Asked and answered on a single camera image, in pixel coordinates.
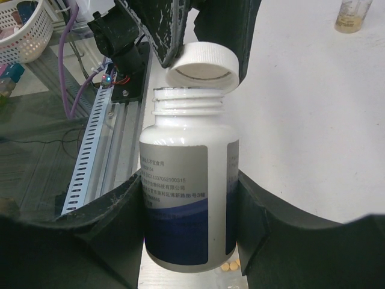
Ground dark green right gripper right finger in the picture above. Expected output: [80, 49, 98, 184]
[237, 173, 384, 288]

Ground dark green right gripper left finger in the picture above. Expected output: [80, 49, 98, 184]
[1, 172, 144, 288]

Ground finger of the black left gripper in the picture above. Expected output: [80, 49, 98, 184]
[192, 0, 262, 82]
[115, 0, 196, 69]

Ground white bottle screw cap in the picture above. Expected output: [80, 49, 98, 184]
[165, 42, 239, 93]

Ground weekly pill organizer strip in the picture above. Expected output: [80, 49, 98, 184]
[138, 250, 248, 289]

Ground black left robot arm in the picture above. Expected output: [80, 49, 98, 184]
[1, 1, 260, 288]

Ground small yellow pills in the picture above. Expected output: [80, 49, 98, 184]
[221, 258, 240, 272]

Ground clear glass bottle orange cap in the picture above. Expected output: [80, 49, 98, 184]
[334, 0, 373, 34]

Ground white perforated plastic basket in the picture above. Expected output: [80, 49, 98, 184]
[1, 1, 55, 64]

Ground white slotted cable duct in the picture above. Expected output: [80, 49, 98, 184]
[61, 88, 112, 215]

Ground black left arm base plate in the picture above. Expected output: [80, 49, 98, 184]
[111, 42, 150, 104]

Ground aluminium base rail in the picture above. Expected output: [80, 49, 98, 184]
[99, 54, 157, 193]

